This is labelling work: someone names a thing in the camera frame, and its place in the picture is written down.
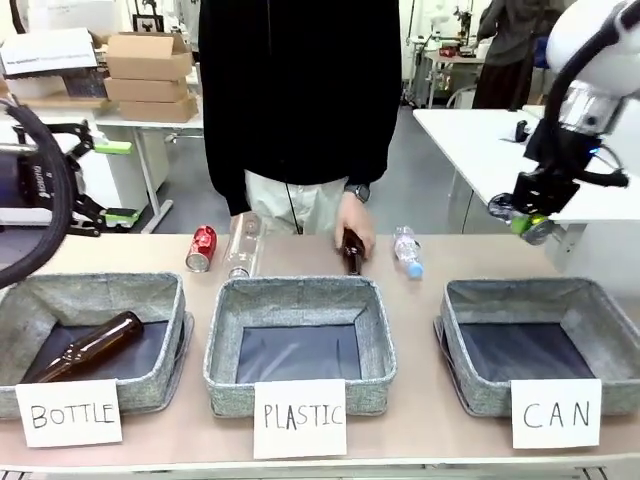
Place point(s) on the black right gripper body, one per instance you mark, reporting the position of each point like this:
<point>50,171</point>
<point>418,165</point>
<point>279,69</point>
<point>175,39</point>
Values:
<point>545,192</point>

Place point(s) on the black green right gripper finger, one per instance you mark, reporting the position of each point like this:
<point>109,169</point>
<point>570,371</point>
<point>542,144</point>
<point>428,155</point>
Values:
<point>540,219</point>
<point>521,226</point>

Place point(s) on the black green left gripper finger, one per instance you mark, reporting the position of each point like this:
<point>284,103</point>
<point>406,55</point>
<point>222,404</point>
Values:
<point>122,216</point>
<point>112,147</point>

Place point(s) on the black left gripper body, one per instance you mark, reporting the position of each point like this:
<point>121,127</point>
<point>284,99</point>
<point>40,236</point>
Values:
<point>30,182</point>

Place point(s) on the brown glass bottle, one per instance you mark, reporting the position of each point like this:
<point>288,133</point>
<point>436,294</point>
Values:
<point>354,252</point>
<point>95,342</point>

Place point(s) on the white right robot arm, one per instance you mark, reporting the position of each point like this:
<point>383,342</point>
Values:
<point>592,45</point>

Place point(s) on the grey fabric basket can label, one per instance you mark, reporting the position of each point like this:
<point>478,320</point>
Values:
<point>530,300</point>

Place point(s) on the red drink can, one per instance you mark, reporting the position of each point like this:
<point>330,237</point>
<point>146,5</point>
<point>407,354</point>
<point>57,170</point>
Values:
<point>202,247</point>

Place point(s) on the grey fabric basket bottle label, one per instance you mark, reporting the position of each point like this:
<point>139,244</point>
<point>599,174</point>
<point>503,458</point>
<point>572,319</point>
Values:
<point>35,300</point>

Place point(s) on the white paper sign CAN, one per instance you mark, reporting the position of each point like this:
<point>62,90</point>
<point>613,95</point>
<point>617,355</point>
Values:
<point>555,412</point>

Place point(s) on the grey fabric basket plastic label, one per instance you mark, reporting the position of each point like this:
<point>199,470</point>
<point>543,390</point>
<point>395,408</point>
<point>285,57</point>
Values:
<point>300,300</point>

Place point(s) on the person's left hand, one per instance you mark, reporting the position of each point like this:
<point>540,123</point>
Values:
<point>356,222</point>

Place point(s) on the white drawer cabinet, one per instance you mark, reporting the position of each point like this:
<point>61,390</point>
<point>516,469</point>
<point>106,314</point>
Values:
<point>112,175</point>

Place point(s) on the white table with metal legs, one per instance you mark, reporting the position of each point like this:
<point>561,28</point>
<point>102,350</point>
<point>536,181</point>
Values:
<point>150,127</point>

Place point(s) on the closed flat cardboard box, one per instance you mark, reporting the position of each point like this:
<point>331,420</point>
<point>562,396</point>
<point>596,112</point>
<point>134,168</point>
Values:
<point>145,90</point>
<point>157,110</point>

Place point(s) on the small black object on table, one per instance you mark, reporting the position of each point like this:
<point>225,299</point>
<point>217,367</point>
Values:
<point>521,131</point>

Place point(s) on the white side table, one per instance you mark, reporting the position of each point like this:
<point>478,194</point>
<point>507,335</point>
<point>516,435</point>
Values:
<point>475,150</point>

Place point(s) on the open cardboard box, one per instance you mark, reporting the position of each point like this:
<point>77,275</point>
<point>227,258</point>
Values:
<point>150,55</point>

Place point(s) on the clear plastic bottle blue cap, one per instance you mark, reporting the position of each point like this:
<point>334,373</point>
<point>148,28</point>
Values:
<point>409,252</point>

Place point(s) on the white printed paper sheet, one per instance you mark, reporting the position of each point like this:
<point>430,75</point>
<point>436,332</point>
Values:
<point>47,52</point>

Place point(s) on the white chair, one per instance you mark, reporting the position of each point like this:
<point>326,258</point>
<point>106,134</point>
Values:
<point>462,97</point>

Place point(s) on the background person in dark clothes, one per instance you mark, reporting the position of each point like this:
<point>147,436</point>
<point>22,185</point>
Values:
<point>507,50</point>

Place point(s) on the background workbench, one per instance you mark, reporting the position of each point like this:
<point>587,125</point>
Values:
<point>447,70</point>

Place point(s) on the grey wrist watch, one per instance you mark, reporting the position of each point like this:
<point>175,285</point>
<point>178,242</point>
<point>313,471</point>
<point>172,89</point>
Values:
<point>359,191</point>

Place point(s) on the person's beige trousers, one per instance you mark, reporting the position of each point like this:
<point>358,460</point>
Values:
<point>295,205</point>

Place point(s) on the person's black sweater torso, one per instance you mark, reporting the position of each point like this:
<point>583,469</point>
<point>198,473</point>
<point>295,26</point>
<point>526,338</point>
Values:
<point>300,90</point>

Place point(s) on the white paper sign BOTTLE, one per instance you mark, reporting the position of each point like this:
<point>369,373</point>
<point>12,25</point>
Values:
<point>70,412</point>

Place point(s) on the white paper sign PLASTIC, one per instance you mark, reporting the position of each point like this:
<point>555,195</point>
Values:
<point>300,417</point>

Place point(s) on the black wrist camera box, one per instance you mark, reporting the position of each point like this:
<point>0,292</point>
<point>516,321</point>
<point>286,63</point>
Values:
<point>560,147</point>

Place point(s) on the black picture frame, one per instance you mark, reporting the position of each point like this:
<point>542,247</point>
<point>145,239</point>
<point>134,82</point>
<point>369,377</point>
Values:
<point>147,22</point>

